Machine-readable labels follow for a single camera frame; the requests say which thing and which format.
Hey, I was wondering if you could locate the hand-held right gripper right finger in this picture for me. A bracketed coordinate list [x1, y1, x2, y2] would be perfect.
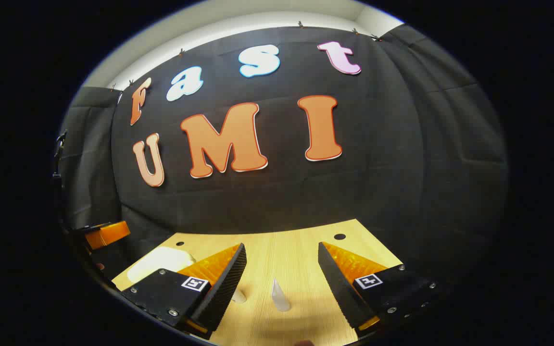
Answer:
[318, 242, 443, 332]

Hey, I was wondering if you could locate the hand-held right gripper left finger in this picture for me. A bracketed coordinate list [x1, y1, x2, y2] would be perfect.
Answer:
[121, 243, 247, 334]

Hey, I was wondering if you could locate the white squeeze tube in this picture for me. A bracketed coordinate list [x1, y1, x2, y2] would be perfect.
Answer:
[271, 277, 291, 312]

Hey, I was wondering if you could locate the pale yellow suitcase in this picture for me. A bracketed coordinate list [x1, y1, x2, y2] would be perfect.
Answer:
[126, 246, 196, 284]

